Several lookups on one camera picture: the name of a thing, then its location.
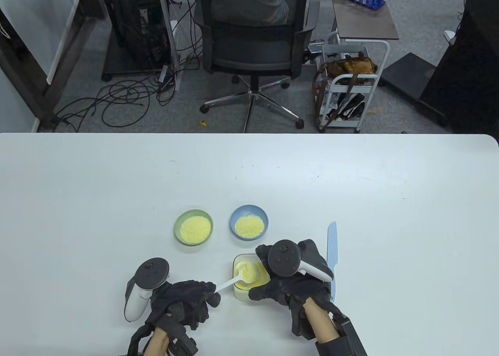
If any person's right hand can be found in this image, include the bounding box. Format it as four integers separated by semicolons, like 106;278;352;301
248;244;332;338

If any person's left hand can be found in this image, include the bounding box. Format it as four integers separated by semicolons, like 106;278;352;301
145;280;221;330

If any black and white controller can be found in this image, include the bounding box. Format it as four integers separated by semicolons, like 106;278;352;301
124;258;171;323
267;239;335;283

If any white coffee spoon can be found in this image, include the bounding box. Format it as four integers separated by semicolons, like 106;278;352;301
215;263;260;293

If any clear chicken bouillon container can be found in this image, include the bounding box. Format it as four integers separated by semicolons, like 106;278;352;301
233;254;271;302

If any light blue plastic knife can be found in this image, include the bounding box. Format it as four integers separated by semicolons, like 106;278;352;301
326;221;338;304

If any yellow chicken bouillon heap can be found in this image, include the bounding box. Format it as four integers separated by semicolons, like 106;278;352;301
180;215;212;244
234;214;265;239

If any person's left forearm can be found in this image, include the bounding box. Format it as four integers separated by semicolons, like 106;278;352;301
146;326;169;356

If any person's right forearm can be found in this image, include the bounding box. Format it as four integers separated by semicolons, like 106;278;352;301
304;298;339;343

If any small green dish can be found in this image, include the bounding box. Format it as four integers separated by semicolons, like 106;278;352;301
174;210;214;246

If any small blue dish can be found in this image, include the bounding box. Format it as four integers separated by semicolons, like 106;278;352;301
230;205;269;241

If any white rolling cart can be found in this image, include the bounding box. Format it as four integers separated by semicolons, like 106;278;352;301
315;32;391;133

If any grey power strip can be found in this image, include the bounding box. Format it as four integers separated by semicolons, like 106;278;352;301
158;64;174;91

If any brown leather bag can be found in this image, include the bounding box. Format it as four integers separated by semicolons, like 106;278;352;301
324;53;379;87

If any black flat platform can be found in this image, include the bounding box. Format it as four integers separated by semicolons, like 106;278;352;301
379;53;437;100

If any black office chair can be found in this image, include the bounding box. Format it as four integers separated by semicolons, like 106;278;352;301
194;0;321;133

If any white metal desk leg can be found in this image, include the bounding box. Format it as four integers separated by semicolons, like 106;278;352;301
156;0;183;92

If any black computer tower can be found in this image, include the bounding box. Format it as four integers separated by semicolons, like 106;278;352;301
102;0;172;81

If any black cabinet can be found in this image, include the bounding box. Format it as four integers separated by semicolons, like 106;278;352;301
419;0;499;134

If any black straps bundle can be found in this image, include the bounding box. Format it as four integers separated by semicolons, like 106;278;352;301
326;93;367;122

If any black cable tangle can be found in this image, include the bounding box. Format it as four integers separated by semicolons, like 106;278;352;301
53;78;178;133

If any dark wooden desk frame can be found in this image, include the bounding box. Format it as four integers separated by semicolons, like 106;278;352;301
0;0;106;132

